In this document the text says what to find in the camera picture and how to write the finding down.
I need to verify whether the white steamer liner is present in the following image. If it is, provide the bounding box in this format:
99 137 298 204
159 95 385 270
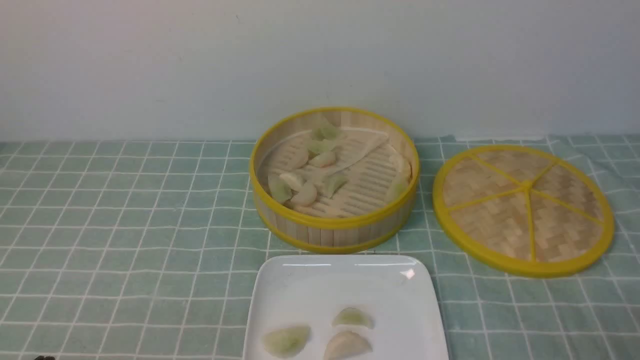
256 128 399 218

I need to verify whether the pink white dumpling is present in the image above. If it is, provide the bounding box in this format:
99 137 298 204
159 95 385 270
285 149 309 171

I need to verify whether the green dumpling steamer front left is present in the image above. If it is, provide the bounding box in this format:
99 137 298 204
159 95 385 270
267 175 293 205

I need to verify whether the beige dumpling on plate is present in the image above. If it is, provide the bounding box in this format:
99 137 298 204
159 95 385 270
323 330 373 360

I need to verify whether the small green dumpling on plate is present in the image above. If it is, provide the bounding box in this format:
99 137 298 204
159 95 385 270
331 307 375 330

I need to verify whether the green dumpling on plate left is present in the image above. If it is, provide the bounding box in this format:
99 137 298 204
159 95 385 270
262 325 311 359

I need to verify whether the pale pink dumpling steamer front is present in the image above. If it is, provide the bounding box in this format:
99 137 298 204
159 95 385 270
290 181 318 207

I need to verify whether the white square plate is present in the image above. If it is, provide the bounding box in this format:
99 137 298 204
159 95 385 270
242 254 450 360

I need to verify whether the green dumpling steamer top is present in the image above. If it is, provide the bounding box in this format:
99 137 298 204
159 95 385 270
310 119 342 141

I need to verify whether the green dumpling steamer upper middle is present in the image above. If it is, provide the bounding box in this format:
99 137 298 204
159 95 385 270
306 139 338 157

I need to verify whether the yellow rimmed woven steamer lid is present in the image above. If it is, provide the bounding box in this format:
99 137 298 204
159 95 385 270
432 145 615 278

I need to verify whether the yellow rimmed bamboo steamer basket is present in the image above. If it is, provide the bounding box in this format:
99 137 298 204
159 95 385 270
249 107 420 255

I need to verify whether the green dumpling steamer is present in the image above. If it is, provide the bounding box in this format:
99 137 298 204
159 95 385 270
267 175 293 205
310 119 342 141
306 139 338 157
322 173 348 199

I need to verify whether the pinkish dumpling steamer centre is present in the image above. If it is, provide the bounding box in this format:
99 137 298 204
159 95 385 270
308 150 338 168

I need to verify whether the cream white dumpling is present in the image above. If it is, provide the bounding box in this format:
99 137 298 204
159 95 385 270
279 172 306 192

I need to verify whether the green checked tablecloth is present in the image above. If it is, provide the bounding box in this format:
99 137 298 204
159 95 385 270
0 134 640 360

